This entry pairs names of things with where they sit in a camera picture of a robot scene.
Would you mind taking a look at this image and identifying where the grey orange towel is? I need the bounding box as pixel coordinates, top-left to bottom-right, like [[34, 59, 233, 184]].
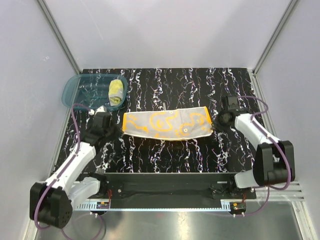
[[122, 106, 214, 141]]

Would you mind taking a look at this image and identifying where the orange connector box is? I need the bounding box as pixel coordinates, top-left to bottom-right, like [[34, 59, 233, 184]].
[[230, 202, 247, 214], [96, 201, 110, 209]]

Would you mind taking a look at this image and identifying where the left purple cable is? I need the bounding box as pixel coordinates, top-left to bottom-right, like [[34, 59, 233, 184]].
[[33, 103, 107, 240]]

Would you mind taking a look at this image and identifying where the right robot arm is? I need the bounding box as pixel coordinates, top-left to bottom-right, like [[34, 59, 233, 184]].
[[212, 96, 295, 199]]

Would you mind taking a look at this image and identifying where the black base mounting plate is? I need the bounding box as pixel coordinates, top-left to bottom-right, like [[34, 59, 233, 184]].
[[102, 173, 257, 211]]

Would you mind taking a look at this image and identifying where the right orange connector box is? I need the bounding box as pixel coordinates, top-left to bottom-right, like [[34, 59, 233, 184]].
[[230, 202, 247, 214]]

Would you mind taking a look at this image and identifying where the left orange connector box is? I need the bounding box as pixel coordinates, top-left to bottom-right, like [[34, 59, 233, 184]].
[[96, 201, 110, 209]]

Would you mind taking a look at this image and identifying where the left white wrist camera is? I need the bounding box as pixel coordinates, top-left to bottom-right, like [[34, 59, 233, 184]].
[[88, 105, 107, 116]]

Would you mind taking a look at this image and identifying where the aluminium frame rail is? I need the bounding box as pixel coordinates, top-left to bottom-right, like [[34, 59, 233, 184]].
[[32, 181, 306, 213]]

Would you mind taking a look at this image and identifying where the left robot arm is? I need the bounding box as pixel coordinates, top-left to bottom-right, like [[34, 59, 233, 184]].
[[29, 108, 121, 229]]

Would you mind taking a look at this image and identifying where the grey yellow frog towel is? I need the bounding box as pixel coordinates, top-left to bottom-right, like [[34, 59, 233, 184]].
[[108, 79, 124, 107]]

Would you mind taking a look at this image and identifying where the blue transparent plastic container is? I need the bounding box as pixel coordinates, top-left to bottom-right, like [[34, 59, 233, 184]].
[[61, 73, 128, 112]]

